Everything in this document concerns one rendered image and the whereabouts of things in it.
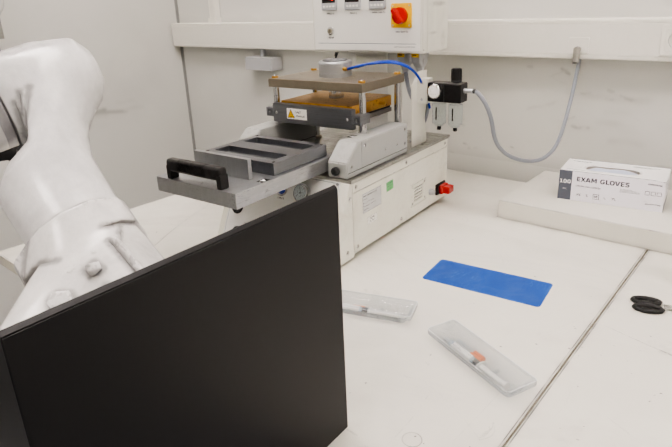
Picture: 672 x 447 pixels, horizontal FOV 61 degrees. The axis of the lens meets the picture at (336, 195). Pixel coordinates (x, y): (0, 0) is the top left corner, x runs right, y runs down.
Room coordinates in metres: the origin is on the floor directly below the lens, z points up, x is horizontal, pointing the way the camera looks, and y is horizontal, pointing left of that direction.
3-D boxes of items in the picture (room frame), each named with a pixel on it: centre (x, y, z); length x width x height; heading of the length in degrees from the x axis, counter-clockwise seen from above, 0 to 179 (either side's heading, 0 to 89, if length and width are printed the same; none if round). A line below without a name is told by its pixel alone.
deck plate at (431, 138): (1.39, -0.03, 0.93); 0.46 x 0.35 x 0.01; 143
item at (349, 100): (1.35, -0.02, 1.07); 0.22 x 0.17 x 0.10; 53
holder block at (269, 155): (1.15, 0.14, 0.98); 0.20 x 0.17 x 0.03; 53
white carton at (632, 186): (1.29, -0.67, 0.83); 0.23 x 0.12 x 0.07; 56
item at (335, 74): (1.37, -0.05, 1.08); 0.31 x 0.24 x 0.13; 53
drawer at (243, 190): (1.11, 0.17, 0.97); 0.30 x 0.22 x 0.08; 143
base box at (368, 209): (1.34, -0.02, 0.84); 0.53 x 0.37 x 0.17; 143
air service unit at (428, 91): (1.33, -0.27, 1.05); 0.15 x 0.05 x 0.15; 53
